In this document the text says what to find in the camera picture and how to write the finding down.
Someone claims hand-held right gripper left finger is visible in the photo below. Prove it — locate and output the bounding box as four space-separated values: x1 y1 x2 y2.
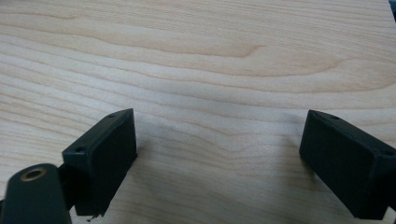
62 107 138 217

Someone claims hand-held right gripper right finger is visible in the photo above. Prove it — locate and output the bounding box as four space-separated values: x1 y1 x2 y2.
298 108 396 221

